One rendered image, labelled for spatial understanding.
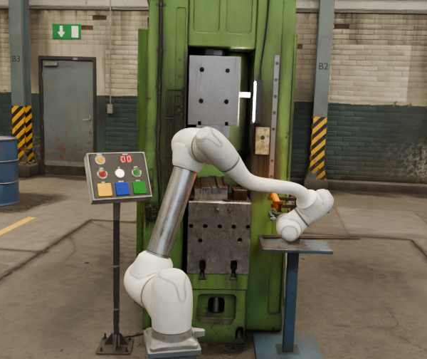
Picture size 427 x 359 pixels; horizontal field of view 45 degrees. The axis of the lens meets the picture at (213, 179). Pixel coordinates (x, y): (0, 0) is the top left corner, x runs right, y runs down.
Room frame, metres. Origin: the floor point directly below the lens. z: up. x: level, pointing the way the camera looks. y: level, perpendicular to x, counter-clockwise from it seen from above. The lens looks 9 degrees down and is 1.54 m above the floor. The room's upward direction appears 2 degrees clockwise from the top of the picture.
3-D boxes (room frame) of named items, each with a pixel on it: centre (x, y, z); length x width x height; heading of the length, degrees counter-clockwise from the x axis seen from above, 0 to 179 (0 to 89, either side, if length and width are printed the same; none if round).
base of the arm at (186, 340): (1.88, 0.13, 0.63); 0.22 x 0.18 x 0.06; 103
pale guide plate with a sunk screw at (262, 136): (3.21, -0.30, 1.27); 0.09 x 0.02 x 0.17; 93
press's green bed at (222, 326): (3.29, -0.03, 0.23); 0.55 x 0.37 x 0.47; 3
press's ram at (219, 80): (3.28, -0.02, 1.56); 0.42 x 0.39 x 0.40; 3
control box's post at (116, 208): (2.96, 0.56, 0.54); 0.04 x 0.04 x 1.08; 3
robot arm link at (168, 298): (1.89, 0.15, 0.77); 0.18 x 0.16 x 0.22; 36
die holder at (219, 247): (3.29, -0.03, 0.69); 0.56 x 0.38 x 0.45; 3
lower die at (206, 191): (3.27, 0.02, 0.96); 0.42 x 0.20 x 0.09; 3
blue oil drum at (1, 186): (6.94, 2.96, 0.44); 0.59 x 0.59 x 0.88
